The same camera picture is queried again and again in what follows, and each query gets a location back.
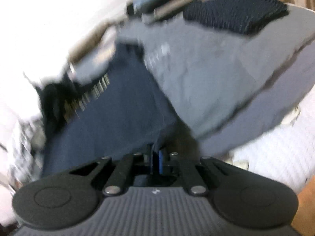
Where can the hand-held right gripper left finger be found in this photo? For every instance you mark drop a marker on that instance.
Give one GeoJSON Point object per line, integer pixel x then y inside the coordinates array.
{"type": "Point", "coordinates": [118, 174]}

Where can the white textured bedsheet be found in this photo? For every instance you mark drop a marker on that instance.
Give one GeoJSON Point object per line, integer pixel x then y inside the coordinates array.
{"type": "Point", "coordinates": [275, 147]}

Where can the folded clothes stack black top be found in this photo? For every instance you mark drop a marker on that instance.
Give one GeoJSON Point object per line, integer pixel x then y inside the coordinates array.
{"type": "Point", "coordinates": [233, 12]}

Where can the navy blue shirt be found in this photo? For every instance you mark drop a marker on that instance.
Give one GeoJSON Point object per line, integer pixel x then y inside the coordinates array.
{"type": "Point", "coordinates": [118, 127]}

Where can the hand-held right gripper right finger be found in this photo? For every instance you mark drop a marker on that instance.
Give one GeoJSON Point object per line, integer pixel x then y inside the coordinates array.
{"type": "Point", "coordinates": [161, 162]}

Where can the grey-blue printed quilt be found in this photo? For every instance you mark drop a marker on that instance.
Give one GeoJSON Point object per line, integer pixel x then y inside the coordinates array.
{"type": "Point", "coordinates": [209, 78]}

